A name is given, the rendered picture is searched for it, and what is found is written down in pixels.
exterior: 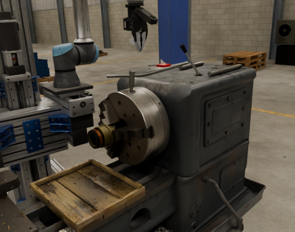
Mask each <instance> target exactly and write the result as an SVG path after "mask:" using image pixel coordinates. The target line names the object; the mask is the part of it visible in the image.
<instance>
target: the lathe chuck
mask: <svg viewBox="0 0 295 232"><path fill-rule="evenodd" d="M127 91H129V88H128V89H124V90H120V91H116V92H112V93H110V94H108V96H109V98H110V100H111V102H112V104H113V106H114V108H115V110H116V112H117V114H118V116H119V118H120V119H123V121H122V122H121V123H118V124H117V125H114V126H112V127H113V128H114V129H118V128H121V127H124V126H131V127H138V128H149V126H151V127H152V134H153V136H152V138H143V139H140V140H138V141H135V140H130V139H129V140H127V141H123V142H122V145H121V151H120V155H119V160H120V161H122V162H123V163H125V164H128V165H137V164H140V163H142V162H144V161H146V160H148V159H150V158H152V157H154V156H156V155H157V154H158V153H159V152H160V150H161V148H162V146H163V142H164V124H163V120H162V116H161V113H160V111H159V109H158V107H157V105H156V104H155V102H154V101H153V100H152V98H151V97H150V96H149V95H148V94H146V93H145V92H144V91H142V90H140V89H137V88H133V91H135V92H134V93H129V92H127ZM152 153H155V154H154V155H153V156H152V157H150V158H148V157H149V156H150V155H151V154H152Z"/></svg>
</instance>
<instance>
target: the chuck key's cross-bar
mask: <svg viewBox="0 0 295 232"><path fill-rule="evenodd" d="M187 64H188V62H183V63H180V64H176V65H173V66H169V67H166V68H163V69H159V70H155V71H152V72H148V73H145V74H135V76H134V77H145V76H148V75H152V74H156V73H159V72H163V71H166V70H170V69H173V68H177V67H180V66H183V65H187ZM106 77H107V78H123V77H130V75H106Z"/></svg>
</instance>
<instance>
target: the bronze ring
mask: <svg viewBox="0 0 295 232"><path fill-rule="evenodd" d="M112 130H115V129H114V128H113V127H112V126H108V125H106V124H101V125H100V126H98V127H95V128H94V129H92V130H90V131H89V132H88V134H87V138H88V142H89V144H90V146H91V147H92V148H94V149H97V148H103V147H106V146H111V145H112V144H113V134H112Z"/></svg>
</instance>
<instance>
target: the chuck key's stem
mask: <svg viewBox="0 0 295 232"><path fill-rule="evenodd" d="M129 74H130V77H129V86H130V89H129V92H133V86H134V78H135V77H134V76H135V71H134V70H130V71H129Z"/></svg>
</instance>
